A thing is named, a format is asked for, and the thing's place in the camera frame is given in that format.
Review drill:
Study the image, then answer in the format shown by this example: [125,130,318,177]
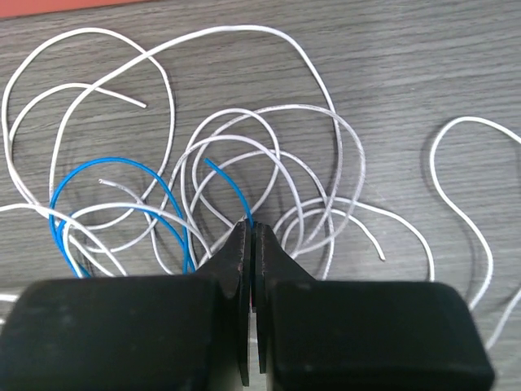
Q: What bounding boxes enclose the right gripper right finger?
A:
[252,223,495,390]

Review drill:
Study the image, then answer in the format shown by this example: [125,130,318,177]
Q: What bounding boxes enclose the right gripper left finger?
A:
[1,222,250,390]

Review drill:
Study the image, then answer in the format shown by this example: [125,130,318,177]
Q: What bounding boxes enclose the white thin cable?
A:
[429,116,521,351]

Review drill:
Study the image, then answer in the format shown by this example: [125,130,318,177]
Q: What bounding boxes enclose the red plastic bin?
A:
[1,0,142,18]

